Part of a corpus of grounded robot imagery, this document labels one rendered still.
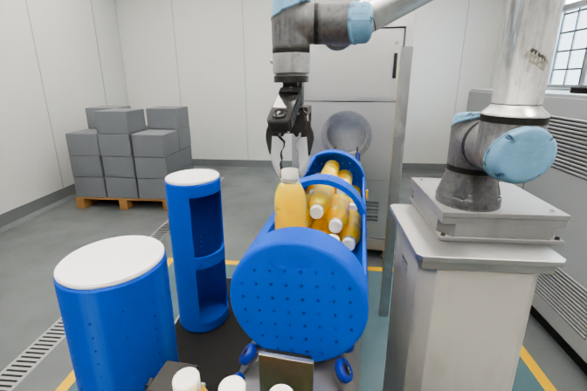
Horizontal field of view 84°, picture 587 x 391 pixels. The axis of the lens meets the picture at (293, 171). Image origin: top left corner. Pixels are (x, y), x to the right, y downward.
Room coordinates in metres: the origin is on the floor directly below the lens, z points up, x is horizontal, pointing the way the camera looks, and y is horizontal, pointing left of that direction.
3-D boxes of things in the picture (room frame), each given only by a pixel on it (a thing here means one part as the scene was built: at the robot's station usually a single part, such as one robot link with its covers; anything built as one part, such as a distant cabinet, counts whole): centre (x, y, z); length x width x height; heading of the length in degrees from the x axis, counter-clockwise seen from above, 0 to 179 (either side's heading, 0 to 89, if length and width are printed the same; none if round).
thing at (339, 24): (0.70, -0.10, 1.63); 0.11 x 0.11 x 0.08; 86
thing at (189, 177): (1.66, 0.54, 1.03); 0.28 x 0.28 x 0.01
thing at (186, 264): (1.66, 0.54, 0.59); 0.28 x 0.28 x 0.88
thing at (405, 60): (1.87, -0.61, 0.85); 0.06 x 0.06 x 1.70; 78
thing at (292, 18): (0.69, 0.00, 1.63); 0.09 x 0.08 x 0.11; 86
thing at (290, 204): (0.67, 0.01, 1.23); 0.07 x 0.07 x 0.19
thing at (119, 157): (4.11, 2.04, 0.59); 1.20 x 0.80 x 1.19; 85
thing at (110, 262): (0.84, 0.52, 1.03); 0.28 x 0.28 x 0.01
